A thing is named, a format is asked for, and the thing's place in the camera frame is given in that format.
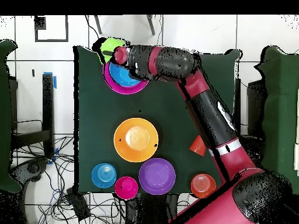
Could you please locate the small crimson bowl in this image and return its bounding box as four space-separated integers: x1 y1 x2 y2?
114 176 139 200

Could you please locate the small orange bowl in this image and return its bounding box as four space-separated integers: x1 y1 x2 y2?
190 173 217 200

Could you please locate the blue floor tape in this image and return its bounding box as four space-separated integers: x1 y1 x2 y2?
43 71 57 89

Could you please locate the purple bowl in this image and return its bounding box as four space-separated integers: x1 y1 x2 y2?
138 157 176 195

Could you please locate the small blue bowl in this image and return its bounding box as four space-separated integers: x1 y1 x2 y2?
91 162 117 189

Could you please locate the black metal stand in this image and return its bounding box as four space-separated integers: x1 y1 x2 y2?
9 73 55 159
233 78 266 156

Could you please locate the dark green tablecloth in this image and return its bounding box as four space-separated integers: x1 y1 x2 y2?
73 45 241 195

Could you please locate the black square floor frame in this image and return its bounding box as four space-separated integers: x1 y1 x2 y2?
34 15 69 43

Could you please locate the black power strip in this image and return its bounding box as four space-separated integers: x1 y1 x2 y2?
65 186 91 222

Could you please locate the large orange bowl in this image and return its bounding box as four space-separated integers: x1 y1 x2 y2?
113 117 159 163

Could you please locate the large blue bowl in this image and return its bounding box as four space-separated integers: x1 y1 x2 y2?
109 61 142 88

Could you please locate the small green bowl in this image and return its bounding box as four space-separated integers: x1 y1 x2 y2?
99 37 127 65

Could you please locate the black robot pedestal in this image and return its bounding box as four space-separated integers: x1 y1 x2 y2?
126 193 180 224

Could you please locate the green cloth side table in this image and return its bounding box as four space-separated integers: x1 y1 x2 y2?
0 38 23 194
253 44 299 194

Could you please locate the large pink bowl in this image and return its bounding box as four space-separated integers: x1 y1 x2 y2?
102 61 150 95

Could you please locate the orange-red plastic cup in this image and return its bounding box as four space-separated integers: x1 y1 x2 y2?
189 135 207 157

